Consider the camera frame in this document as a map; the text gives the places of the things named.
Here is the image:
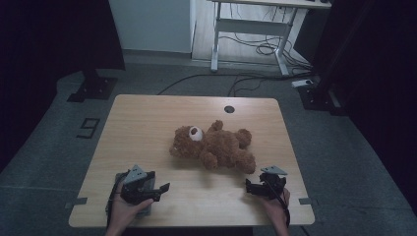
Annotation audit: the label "white metal-frame desk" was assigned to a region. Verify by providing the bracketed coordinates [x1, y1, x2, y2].
[209, 0, 332, 77]

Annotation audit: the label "brown teddy bear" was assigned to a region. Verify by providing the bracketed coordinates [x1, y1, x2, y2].
[168, 119, 257, 175]

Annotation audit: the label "person's right hand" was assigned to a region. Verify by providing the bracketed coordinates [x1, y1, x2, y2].
[262, 188, 291, 227]

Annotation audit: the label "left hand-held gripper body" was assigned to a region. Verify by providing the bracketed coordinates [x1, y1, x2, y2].
[119, 164, 157, 207]

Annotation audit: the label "person's left hand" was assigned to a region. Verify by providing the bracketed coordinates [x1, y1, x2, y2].
[109, 196, 154, 230]

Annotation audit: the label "long black floor cable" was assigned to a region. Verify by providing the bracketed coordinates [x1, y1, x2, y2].
[156, 72, 316, 96]

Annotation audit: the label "dark curtain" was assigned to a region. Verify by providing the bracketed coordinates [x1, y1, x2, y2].
[0, 0, 126, 172]
[294, 0, 417, 215]

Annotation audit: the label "white power strip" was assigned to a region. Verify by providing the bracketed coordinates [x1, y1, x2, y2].
[291, 79, 315, 89]

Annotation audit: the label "black stand base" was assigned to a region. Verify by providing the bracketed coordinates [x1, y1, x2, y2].
[298, 83, 349, 116]
[67, 68, 118, 103]

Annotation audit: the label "grey tape strip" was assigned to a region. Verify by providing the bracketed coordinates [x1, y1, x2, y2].
[64, 197, 89, 209]

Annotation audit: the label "left hand-held gripper black cable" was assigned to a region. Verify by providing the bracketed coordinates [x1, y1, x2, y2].
[106, 170, 131, 228]

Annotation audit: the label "hand-held gripper black cable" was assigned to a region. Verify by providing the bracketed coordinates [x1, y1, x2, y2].
[267, 181, 292, 228]
[106, 170, 131, 228]

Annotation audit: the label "tangled black cables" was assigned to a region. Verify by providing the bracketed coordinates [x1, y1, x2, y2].
[218, 6, 313, 73]

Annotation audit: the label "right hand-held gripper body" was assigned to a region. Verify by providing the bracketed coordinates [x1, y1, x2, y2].
[260, 165, 288, 201]

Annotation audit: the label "right hand-held gripper black cable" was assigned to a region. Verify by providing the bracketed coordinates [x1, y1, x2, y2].
[267, 181, 292, 228]

